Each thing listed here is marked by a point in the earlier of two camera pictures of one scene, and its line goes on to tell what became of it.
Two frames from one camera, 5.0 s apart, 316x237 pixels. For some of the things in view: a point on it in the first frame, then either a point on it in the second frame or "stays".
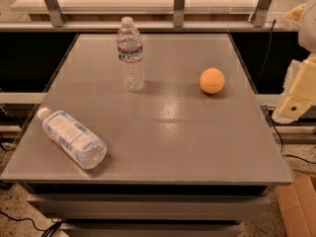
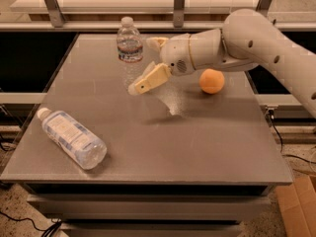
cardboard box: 297,204 stays
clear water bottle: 130,55 stays
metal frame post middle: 179,5 stays
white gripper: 309,27 -> 175,57
